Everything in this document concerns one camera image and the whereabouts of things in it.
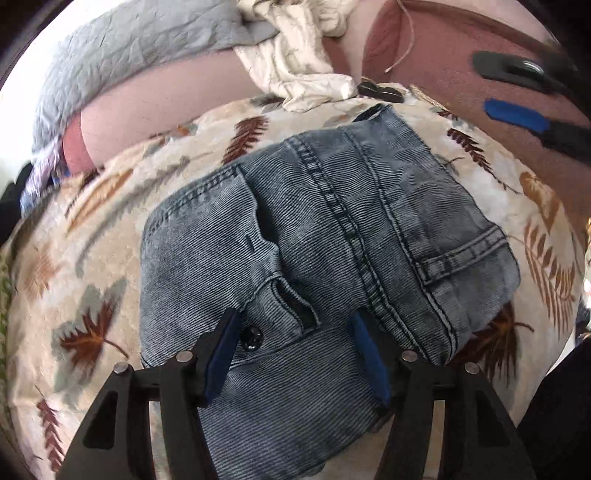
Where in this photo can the reddish brown sofa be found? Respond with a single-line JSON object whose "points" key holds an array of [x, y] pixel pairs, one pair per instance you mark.
{"points": [[443, 60]]}

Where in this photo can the leaf print blanket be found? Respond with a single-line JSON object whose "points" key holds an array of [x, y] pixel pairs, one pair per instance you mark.
{"points": [[115, 207]]}

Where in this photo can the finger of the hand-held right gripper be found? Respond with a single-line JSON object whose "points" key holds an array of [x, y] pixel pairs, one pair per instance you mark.
{"points": [[512, 115], [503, 64]]}

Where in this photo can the dark cloth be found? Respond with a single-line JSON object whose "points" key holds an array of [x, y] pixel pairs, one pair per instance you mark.
{"points": [[563, 415], [11, 207]]}

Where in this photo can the small black object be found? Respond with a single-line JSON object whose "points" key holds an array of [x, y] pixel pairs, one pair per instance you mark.
{"points": [[385, 92]]}

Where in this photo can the cream floral cloth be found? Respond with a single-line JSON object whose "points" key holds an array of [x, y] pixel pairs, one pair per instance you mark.
{"points": [[300, 60]]}

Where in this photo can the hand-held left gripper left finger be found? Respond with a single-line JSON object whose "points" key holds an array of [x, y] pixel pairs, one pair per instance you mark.
{"points": [[221, 355]]}

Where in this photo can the blue denim pants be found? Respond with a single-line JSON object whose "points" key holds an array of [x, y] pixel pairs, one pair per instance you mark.
{"points": [[323, 207]]}

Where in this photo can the grey quilted blanket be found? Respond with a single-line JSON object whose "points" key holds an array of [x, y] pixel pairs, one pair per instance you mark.
{"points": [[115, 50]]}

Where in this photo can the pink pillow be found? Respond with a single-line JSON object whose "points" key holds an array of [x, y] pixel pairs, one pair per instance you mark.
{"points": [[161, 110]]}

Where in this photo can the pale patterned cloth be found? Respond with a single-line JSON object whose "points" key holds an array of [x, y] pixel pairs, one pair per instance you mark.
{"points": [[41, 175]]}

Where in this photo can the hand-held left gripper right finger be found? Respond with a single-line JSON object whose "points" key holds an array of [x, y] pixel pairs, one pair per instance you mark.
{"points": [[371, 360]]}

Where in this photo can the green cloth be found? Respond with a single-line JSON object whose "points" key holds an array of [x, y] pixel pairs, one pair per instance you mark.
{"points": [[3, 295]]}

